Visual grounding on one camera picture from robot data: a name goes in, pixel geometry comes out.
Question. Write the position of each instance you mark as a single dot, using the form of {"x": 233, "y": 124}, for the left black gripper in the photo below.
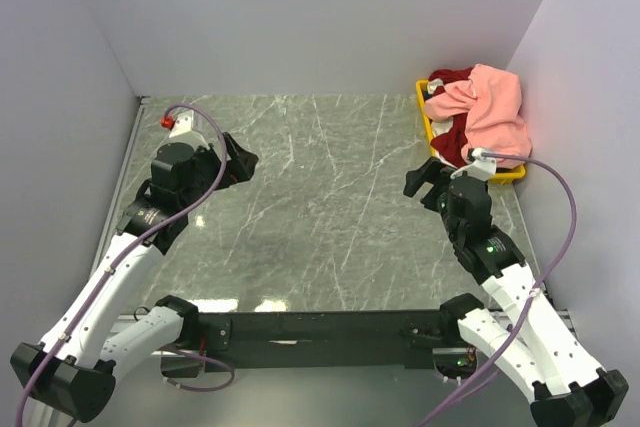
{"x": 226, "y": 162}

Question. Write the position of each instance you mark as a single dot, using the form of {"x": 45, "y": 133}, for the pink t shirt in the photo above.
{"x": 492, "y": 99}

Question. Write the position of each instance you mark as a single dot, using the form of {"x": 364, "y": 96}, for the dark red t shirt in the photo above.
{"x": 450, "y": 144}

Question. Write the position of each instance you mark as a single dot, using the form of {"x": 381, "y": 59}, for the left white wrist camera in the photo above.
{"x": 184, "y": 127}

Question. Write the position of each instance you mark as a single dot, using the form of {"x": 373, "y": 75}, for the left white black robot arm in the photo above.
{"x": 75, "y": 367}

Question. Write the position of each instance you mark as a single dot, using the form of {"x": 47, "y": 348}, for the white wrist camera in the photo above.
{"x": 481, "y": 166}
{"x": 184, "y": 127}

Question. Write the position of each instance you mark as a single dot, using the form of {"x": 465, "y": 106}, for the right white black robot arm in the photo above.
{"x": 563, "y": 384}

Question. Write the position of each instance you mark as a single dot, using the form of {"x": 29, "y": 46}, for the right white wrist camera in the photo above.
{"x": 481, "y": 166}

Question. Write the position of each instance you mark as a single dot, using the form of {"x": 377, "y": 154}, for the yellow plastic bin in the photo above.
{"x": 501, "y": 177}

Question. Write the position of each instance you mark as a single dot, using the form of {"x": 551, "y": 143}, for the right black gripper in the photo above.
{"x": 431, "y": 187}

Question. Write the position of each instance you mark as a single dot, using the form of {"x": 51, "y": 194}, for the black base crossbar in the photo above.
{"x": 414, "y": 339}

